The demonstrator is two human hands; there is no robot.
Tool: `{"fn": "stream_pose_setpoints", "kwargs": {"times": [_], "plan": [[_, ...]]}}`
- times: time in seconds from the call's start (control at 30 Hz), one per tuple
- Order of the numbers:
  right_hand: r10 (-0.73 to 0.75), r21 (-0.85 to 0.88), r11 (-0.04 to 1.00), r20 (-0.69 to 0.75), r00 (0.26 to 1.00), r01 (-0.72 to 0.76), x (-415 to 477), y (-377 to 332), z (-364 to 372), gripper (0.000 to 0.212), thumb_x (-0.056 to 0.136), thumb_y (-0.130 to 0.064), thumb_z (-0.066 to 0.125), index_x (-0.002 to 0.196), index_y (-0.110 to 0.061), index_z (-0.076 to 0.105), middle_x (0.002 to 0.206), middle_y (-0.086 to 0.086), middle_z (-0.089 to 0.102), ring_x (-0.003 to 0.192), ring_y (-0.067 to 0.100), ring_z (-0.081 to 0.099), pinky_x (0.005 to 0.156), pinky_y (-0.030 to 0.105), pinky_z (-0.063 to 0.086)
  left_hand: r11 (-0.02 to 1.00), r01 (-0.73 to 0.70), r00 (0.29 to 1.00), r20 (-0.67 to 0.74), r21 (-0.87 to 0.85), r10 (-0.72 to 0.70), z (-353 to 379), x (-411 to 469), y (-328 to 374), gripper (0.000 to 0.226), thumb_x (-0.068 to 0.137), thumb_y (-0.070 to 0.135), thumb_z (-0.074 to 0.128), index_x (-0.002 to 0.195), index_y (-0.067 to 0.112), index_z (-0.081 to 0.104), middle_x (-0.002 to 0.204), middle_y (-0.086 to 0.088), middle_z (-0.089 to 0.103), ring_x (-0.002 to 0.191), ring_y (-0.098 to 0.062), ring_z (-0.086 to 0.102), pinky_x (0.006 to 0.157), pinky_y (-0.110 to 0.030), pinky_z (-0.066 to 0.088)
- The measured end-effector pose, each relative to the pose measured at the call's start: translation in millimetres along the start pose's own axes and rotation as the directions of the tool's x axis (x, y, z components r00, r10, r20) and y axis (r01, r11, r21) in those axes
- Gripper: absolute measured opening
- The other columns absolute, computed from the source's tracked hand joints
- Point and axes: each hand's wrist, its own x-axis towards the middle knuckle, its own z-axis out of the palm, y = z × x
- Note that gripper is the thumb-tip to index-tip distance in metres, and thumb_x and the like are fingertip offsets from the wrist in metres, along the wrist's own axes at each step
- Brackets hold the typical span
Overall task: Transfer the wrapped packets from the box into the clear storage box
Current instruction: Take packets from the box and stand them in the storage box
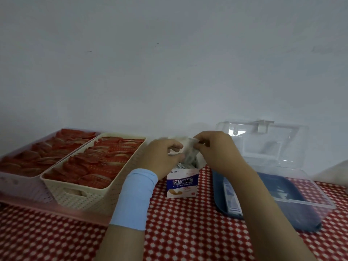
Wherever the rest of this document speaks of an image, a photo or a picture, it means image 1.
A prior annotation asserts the person's right hand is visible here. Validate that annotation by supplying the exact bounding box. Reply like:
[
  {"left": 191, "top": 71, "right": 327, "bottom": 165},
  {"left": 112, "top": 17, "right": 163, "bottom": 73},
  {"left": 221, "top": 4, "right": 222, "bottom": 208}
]
[{"left": 193, "top": 130, "right": 252, "bottom": 178}]

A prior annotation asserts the person's left hand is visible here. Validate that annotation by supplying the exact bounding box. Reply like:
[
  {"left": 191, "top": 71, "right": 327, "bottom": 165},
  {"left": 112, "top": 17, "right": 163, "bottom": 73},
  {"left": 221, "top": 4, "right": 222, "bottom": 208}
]
[{"left": 137, "top": 138, "right": 185, "bottom": 180}]

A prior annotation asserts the pile of bandage strips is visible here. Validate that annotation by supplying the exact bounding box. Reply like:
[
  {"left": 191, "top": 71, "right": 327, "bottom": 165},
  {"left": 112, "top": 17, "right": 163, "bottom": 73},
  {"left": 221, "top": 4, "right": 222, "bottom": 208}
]
[{"left": 174, "top": 160, "right": 197, "bottom": 170}]

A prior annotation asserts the blue white cardboard box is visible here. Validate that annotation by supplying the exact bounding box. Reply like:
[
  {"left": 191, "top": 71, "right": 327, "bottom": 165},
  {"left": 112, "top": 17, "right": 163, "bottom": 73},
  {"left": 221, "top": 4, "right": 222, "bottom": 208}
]
[{"left": 166, "top": 137, "right": 207, "bottom": 199}]

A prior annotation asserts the clear storage box blue base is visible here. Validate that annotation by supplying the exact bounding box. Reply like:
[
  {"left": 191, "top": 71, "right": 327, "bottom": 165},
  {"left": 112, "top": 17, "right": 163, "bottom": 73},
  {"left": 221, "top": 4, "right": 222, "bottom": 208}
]
[{"left": 212, "top": 119, "right": 337, "bottom": 233}]

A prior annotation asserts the person's left forearm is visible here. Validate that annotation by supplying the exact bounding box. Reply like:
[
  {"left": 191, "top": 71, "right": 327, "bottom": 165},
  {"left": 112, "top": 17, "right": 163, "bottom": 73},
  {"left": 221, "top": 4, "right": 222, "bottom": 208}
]
[{"left": 94, "top": 225, "right": 146, "bottom": 261}]

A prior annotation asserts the person's right forearm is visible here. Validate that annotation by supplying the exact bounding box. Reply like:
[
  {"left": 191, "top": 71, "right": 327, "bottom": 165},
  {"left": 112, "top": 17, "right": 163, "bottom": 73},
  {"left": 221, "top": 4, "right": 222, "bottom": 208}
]
[{"left": 228, "top": 164, "right": 317, "bottom": 261}]

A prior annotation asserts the light blue wristband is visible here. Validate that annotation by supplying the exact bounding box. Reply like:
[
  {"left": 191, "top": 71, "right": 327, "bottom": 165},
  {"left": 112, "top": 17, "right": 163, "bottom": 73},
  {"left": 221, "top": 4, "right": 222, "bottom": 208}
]
[{"left": 109, "top": 168, "right": 159, "bottom": 231}]

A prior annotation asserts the pile of red packets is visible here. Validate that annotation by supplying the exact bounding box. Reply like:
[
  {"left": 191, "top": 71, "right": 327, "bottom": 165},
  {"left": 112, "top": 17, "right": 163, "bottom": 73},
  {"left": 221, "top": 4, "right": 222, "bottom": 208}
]
[
  {"left": 0, "top": 129, "right": 97, "bottom": 177},
  {"left": 43, "top": 136, "right": 145, "bottom": 189}
]

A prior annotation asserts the cream perforated plastic basket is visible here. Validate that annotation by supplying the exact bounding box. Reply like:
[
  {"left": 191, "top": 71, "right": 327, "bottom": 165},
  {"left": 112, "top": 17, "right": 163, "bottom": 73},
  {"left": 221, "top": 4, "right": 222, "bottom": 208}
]
[{"left": 41, "top": 133, "right": 147, "bottom": 215}]

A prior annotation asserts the red white checked tablecloth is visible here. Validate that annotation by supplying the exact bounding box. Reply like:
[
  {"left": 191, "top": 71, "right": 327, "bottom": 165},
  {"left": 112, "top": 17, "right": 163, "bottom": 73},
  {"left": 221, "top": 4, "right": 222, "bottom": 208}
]
[{"left": 0, "top": 164, "right": 348, "bottom": 261}]

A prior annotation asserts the clear plastic container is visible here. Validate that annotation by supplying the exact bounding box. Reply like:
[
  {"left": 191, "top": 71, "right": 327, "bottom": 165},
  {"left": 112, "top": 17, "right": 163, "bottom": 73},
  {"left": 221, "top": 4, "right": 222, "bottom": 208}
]
[{"left": 312, "top": 160, "right": 348, "bottom": 193}]

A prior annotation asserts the pink plastic tray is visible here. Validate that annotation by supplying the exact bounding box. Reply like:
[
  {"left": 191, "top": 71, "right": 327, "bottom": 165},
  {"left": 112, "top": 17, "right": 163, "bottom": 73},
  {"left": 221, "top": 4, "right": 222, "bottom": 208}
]
[{"left": 0, "top": 194, "right": 112, "bottom": 226}]

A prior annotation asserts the pink perforated plastic basket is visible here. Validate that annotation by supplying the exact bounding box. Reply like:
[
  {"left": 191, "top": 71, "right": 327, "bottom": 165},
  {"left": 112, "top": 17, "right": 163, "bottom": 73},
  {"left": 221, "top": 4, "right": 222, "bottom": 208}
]
[{"left": 0, "top": 129, "right": 101, "bottom": 203}]

